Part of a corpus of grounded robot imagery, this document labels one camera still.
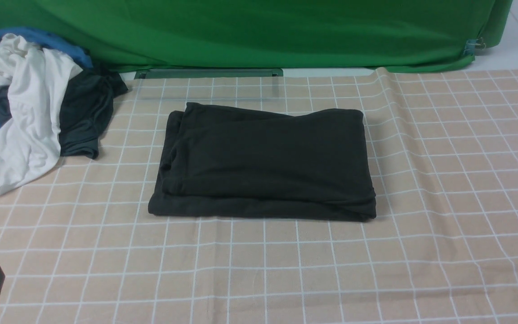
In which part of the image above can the dark gray long-sleeve shirt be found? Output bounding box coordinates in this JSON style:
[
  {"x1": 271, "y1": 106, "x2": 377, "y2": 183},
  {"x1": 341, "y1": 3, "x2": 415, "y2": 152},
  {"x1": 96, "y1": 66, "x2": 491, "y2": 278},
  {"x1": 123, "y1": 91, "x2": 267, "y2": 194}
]
[{"x1": 147, "y1": 102, "x2": 377, "y2": 222}]

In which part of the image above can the dark teal crumpled shirt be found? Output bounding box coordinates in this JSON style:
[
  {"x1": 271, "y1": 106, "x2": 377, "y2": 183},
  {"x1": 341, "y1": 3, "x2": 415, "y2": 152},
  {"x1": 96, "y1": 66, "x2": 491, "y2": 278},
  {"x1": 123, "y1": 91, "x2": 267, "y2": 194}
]
[{"x1": 0, "y1": 63, "x2": 130, "y2": 160}]

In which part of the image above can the white crumpled shirt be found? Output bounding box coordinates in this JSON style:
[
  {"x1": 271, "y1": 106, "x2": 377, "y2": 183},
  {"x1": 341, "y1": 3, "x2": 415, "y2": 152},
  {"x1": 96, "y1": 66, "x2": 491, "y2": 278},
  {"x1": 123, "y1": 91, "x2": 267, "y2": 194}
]
[{"x1": 0, "y1": 33, "x2": 82, "y2": 195}]

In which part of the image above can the green backdrop cloth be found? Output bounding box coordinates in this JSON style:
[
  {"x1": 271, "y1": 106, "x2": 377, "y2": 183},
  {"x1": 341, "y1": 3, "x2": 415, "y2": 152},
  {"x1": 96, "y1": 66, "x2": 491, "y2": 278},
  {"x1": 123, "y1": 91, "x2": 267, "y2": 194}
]
[{"x1": 0, "y1": 0, "x2": 512, "y2": 73}]

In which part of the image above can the beige checkered tablecloth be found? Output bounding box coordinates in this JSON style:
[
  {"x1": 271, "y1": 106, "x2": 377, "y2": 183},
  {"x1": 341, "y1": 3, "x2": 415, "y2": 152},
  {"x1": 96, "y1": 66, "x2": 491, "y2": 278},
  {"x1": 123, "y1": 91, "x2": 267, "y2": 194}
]
[{"x1": 0, "y1": 69, "x2": 518, "y2": 324}]

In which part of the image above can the metal binder clip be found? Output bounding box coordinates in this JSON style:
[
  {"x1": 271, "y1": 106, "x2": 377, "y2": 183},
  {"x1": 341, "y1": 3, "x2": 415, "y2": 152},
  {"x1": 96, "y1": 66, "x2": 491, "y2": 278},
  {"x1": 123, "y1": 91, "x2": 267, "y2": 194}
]
[{"x1": 463, "y1": 37, "x2": 487, "y2": 56}]

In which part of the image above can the blue crumpled garment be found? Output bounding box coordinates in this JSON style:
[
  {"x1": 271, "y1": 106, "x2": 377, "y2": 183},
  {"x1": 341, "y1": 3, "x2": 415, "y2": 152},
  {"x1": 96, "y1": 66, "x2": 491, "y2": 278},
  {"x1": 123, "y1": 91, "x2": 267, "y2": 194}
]
[{"x1": 0, "y1": 27, "x2": 93, "y2": 127}]

